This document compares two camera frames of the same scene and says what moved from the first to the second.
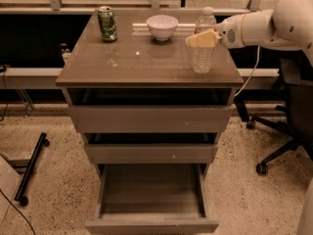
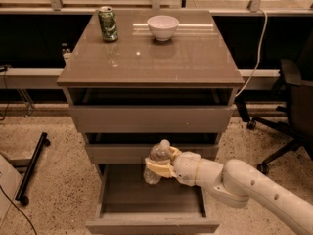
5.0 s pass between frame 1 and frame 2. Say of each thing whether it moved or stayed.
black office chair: stayed
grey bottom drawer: stayed
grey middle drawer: stayed
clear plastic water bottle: moved
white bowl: stayed
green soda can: stayed
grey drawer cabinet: stayed
